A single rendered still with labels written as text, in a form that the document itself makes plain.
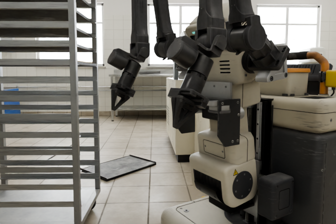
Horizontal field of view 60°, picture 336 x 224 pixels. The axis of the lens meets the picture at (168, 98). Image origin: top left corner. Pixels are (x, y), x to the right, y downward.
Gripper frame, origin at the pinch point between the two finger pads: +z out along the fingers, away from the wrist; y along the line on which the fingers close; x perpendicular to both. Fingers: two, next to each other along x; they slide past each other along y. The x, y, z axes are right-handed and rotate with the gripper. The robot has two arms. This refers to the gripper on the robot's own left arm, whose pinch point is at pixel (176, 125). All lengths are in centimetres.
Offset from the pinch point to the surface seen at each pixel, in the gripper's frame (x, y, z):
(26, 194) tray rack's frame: 8, -135, 65
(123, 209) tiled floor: 64, -112, 53
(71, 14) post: -24, -80, -35
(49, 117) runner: -10, -90, 14
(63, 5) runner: -29, -85, -37
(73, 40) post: -18, -80, -24
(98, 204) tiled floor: 54, -128, 58
